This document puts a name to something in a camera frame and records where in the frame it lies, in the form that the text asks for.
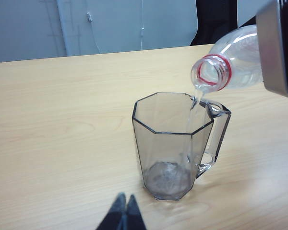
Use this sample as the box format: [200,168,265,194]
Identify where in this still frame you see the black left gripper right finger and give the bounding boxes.
[124,194,147,230]

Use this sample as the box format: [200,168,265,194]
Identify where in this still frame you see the transparent grey faceted mug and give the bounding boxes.
[132,92,232,202]

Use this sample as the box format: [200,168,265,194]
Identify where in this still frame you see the black office chair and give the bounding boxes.
[190,0,238,46]

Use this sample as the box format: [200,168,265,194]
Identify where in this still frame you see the clear red-labelled water bottle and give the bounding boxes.
[190,23,264,94]

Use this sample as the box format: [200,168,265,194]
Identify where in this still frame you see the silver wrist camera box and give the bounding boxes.
[255,0,288,99]

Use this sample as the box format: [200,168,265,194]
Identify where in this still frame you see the thin white hanging cord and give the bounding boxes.
[140,0,145,50]

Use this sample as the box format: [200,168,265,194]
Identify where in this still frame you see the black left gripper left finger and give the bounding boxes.
[95,192,127,230]

